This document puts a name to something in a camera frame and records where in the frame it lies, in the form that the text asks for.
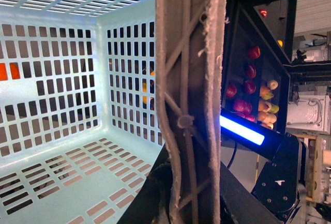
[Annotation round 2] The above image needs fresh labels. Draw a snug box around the brown basket handle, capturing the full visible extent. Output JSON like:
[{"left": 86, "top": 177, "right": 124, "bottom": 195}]
[{"left": 155, "top": 0, "right": 227, "bottom": 223}]

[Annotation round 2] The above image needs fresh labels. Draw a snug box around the light blue plastic basket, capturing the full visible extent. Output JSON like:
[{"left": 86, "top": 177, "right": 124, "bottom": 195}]
[{"left": 1, "top": 0, "right": 163, "bottom": 223}]

